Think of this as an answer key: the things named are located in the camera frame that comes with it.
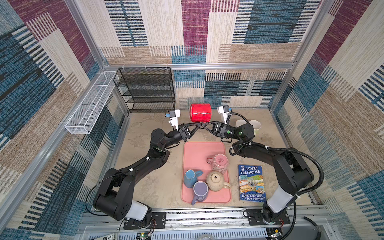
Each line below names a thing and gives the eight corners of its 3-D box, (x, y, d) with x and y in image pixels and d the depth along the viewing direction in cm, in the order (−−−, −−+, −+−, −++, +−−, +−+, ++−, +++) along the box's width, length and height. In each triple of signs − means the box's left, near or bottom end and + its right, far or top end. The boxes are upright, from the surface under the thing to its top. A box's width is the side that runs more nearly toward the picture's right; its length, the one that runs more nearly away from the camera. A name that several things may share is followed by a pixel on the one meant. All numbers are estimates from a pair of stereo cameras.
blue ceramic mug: (182, 183, 85) (181, 178, 78) (192, 167, 91) (192, 161, 84) (192, 190, 83) (191, 185, 76) (202, 173, 89) (203, 167, 82)
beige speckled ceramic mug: (209, 195, 82) (210, 190, 75) (203, 179, 87) (204, 173, 81) (228, 188, 84) (230, 183, 77) (221, 173, 89) (223, 167, 83)
